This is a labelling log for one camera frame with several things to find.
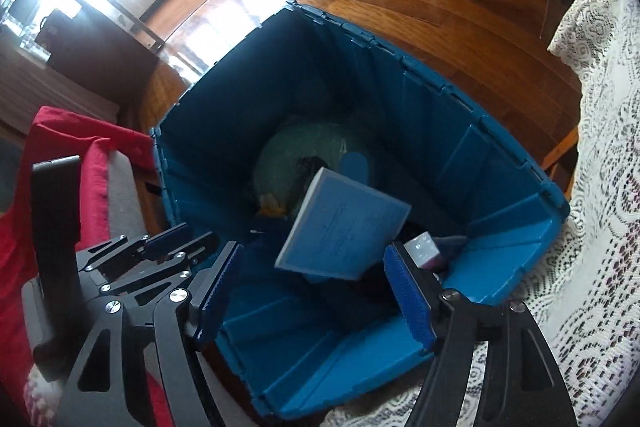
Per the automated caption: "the green round plush in crate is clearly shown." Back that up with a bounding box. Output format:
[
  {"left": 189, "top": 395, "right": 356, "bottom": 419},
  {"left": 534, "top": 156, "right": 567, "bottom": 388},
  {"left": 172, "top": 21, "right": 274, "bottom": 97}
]
[{"left": 253, "top": 121, "right": 373, "bottom": 219}]

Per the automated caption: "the small white pink box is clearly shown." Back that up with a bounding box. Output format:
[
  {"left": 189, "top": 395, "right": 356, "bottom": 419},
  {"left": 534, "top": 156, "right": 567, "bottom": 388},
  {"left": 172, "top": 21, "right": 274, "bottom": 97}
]
[{"left": 404, "top": 232, "right": 442, "bottom": 270}]

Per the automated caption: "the blue plastic storage crate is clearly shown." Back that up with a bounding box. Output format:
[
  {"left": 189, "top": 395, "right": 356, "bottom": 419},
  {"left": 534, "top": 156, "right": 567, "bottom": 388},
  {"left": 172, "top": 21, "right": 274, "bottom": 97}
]
[{"left": 151, "top": 2, "right": 570, "bottom": 421}]

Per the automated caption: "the cream lace tablecloth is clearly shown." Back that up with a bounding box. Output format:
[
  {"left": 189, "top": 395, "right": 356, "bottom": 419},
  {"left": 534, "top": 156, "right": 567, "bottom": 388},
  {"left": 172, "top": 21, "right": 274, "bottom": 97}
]
[{"left": 326, "top": 0, "right": 639, "bottom": 426}]

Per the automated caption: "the white blue exercise book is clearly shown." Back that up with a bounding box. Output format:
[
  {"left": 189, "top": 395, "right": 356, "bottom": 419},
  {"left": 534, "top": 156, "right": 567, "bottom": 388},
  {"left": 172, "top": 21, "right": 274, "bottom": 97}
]
[{"left": 274, "top": 168, "right": 411, "bottom": 281}]

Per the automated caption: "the red cloth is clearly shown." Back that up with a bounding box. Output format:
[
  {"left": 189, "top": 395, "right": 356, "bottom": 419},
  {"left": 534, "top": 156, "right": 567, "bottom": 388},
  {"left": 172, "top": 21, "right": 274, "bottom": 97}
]
[{"left": 1, "top": 106, "right": 154, "bottom": 414}]

